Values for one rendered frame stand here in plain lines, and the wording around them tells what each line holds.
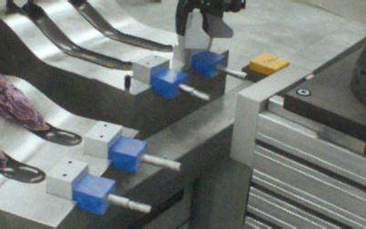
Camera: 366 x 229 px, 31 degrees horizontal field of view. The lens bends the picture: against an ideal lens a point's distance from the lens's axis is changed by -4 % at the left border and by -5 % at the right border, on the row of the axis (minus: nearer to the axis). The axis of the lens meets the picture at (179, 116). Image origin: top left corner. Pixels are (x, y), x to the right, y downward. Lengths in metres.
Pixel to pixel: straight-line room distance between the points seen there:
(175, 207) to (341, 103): 0.58
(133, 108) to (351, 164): 0.40
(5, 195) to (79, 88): 0.31
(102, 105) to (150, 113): 0.08
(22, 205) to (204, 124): 0.42
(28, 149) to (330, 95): 0.43
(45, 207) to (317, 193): 0.32
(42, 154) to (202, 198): 0.44
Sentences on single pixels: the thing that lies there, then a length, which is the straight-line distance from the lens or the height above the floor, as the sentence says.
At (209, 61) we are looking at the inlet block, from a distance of 1.11.
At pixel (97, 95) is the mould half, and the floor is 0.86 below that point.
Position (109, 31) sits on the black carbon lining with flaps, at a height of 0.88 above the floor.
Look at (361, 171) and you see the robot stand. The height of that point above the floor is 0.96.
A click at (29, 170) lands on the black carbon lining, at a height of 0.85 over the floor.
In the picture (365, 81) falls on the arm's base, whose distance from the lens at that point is 0.72.
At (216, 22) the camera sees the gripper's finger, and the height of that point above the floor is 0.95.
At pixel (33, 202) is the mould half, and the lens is 0.83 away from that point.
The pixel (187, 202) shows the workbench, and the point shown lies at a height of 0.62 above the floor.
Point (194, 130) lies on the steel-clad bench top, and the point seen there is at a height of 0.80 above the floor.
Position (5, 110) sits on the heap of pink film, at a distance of 0.97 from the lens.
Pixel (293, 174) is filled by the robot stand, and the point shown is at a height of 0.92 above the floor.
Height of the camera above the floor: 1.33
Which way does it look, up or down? 28 degrees down
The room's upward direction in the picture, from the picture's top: 4 degrees clockwise
